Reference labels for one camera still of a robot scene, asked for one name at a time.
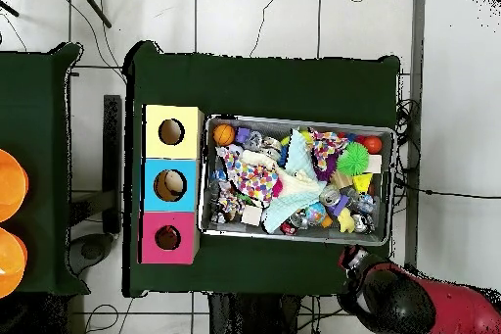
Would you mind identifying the dark green table cloth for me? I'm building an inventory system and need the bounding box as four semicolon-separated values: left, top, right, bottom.
123;39;402;304

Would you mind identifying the mint green waffle cloth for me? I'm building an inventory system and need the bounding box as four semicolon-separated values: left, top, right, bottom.
264;128;326;235

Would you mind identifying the yellow triangular block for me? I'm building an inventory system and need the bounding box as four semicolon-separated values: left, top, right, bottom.
351;172;376;194

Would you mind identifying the green spiky ball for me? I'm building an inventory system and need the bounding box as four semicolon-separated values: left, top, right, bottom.
336;142;371;177

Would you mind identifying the clear mesh bin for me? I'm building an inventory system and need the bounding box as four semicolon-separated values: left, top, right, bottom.
199;117;395;248

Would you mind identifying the wooden box with three holes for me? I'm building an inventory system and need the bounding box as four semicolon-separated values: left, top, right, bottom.
139;103;206;265

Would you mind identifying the blue globe ball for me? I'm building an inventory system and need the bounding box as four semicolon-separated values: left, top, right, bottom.
304;202;328;226

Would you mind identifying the black rod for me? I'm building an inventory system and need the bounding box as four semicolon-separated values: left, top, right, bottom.
0;0;21;19
73;0;114;29

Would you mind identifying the small orange ball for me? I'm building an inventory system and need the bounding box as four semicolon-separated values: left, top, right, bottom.
363;135;385;155

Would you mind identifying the black upright panel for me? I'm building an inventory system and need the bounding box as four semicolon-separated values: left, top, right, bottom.
103;94;123;235

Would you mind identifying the grey floor stand base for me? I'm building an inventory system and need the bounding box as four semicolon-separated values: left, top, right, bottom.
68;191;116;276

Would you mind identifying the orange basketball toy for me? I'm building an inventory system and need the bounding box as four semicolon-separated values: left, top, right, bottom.
212;123;237;147

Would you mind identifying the plain wooden block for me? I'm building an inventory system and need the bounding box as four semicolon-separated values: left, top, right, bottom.
366;153;384;174
242;206;263;227

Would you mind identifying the cream yellow cloth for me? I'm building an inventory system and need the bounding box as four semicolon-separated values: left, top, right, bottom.
238;149;329;210

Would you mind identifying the yellow plush duck toy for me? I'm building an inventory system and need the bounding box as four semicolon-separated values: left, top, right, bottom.
336;207;357;234

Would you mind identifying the colourful polka dot cloth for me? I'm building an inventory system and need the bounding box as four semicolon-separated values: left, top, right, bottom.
222;145;280;206
308;128;350;180
210;178;249;224

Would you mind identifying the orange round bowl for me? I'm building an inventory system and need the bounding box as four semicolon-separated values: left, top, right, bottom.
0;149;30;223
0;227;28;300

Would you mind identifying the dark green covered side table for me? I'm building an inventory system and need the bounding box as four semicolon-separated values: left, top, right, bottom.
0;42;83;296

